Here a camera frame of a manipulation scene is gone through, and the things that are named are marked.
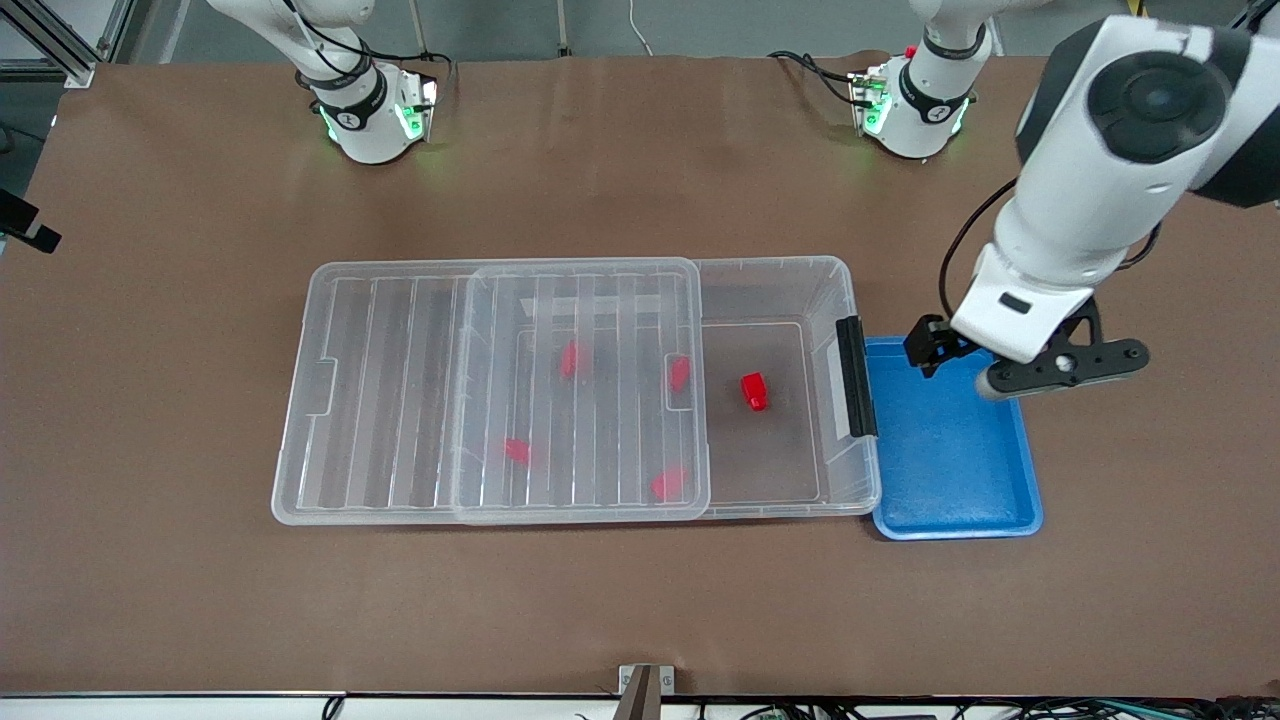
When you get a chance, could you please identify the clear plastic storage box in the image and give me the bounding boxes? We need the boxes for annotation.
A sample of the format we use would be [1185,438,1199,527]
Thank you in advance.
[455,256,883,523]

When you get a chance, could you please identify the blue plastic tray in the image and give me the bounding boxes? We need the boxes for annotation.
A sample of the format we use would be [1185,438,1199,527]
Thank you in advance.
[864,336,1045,542]

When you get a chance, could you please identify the clear ribbed plastic lid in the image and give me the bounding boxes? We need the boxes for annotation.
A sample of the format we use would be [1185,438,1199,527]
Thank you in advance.
[272,258,712,526]

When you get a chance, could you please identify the black clamp block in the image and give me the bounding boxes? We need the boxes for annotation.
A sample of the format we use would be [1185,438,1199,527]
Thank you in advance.
[0,188,63,254]

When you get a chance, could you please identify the black box latch handle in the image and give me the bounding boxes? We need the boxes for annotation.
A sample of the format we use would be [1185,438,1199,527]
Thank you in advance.
[836,316,879,439]

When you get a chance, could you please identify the black left camera mount bracket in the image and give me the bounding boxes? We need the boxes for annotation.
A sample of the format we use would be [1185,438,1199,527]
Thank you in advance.
[985,298,1151,395]

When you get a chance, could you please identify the black left base cable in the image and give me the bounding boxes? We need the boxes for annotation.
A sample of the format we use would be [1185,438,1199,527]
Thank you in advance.
[768,50,863,107]

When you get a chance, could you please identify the black base cable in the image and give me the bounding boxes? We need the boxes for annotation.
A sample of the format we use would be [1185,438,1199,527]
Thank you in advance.
[380,52,457,83]
[768,50,863,107]

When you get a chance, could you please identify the teal floor cable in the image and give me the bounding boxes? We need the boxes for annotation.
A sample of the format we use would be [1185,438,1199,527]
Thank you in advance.
[1090,699,1217,720]

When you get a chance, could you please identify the grey metal camera bracket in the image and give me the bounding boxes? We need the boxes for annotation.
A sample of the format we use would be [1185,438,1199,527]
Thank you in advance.
[618,664,676,720]

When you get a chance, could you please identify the black right base cable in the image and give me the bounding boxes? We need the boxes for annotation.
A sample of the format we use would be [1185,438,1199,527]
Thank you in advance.
[380,52,457,83]

